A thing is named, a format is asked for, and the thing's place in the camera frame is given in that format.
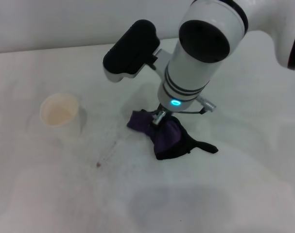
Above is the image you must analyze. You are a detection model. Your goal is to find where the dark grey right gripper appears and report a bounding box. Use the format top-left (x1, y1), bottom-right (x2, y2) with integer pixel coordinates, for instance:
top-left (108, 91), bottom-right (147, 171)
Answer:
top-left (158, 105), bottom-right (174, 119)

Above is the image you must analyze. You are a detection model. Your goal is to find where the grey cable with metal plug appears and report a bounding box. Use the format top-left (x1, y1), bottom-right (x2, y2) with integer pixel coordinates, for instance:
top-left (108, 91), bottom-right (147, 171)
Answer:
top-left (180, 96), bottom-right (217, 115)

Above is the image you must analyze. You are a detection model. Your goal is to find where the purple rag with black trim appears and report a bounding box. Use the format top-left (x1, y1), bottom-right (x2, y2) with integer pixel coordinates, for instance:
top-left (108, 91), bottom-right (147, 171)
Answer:
top-left (126, 109), bottom-right (219, 161)

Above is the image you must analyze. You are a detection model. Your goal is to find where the white paper cup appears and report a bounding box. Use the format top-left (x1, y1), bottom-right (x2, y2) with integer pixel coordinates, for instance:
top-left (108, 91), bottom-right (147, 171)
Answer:
top-left (39, 92), bottom-right (84, 141)

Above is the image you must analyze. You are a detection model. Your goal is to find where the black and white wrist camera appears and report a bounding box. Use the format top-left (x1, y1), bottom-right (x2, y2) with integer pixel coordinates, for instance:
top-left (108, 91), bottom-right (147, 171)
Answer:
top-left (103, 19), bottom-right (173, 84)

